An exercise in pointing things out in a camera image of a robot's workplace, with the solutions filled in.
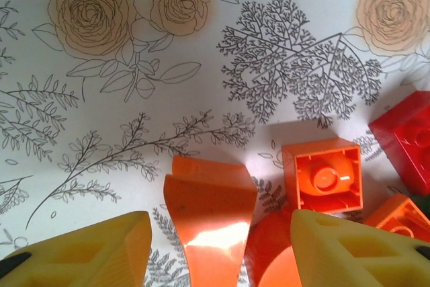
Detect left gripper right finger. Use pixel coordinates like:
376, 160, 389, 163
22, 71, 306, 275
290, 208, 430, 287

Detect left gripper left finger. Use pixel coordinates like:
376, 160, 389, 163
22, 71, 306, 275
0, 210, 152, 287

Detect orange curved lego slope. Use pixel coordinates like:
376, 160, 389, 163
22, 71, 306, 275
163, 155, 259, 287

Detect red lego brick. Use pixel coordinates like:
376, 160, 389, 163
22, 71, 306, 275
368, 90, 430, 197

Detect floral patterned table cover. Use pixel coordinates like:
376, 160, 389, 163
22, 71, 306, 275
0, 0, 430, 287

